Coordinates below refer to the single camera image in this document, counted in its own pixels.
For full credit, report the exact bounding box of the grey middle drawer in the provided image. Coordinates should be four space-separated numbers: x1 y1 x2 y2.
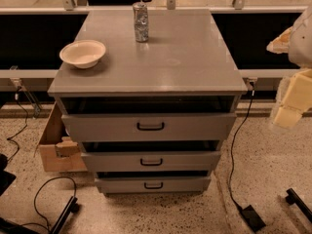
81 151 220 172

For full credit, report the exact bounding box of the black right stand leg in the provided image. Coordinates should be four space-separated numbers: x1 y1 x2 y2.
286 188 312 223

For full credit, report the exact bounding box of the white bowl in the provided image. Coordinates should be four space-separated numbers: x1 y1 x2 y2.
59 40 106 69

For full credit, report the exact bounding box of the grey bottom drawer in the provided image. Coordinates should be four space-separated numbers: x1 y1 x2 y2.
95 176 211 194

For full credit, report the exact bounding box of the black stand leg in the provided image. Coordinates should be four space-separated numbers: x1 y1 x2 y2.
49 196 80 234
286 188 312 223

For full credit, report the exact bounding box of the grey drawer cabinet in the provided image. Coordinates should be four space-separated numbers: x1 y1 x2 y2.
47 9 249 198

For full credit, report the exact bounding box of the cardboard box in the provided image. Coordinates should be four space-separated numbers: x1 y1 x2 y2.
38 103 87 172

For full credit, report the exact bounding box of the black left floor cable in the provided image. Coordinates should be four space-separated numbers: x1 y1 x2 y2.
5 85 29 164

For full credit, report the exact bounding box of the black object left edge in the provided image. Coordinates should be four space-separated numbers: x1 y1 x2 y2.
0 154 16 196

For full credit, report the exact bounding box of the grey top drawer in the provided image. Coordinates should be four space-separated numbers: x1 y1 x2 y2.
61 113 236 142

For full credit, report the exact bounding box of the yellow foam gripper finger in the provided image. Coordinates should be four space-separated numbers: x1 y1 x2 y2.
272 69 312 129
266 27 293 54

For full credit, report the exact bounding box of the black power adapter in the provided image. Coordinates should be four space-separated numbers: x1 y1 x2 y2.
240 206 266 232

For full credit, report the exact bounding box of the black right floor cable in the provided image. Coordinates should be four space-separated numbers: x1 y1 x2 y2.
227 81 255 210

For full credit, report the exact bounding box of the black looped floor cable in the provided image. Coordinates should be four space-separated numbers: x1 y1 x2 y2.
19 175 78 232

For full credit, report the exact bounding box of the black left stand leg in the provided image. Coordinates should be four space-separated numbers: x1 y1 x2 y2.
49 196 80 234

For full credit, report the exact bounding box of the grey drawer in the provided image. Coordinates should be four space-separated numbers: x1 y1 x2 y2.
81 151 220 172
61 113 236 142
95 176 211 194

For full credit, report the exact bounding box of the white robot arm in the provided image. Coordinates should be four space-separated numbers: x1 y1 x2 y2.
266 6 312 130

